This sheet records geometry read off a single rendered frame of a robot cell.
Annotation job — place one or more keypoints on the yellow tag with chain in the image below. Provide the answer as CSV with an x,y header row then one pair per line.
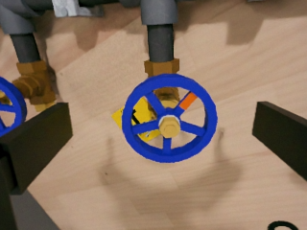
x,y
141,114

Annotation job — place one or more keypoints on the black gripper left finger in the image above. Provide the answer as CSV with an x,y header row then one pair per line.
x,y
25,152

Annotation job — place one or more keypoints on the black rubber ring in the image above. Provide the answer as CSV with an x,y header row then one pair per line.
x,y
280,223

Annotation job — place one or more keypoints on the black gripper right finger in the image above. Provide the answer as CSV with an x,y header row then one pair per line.
x,y
283,133

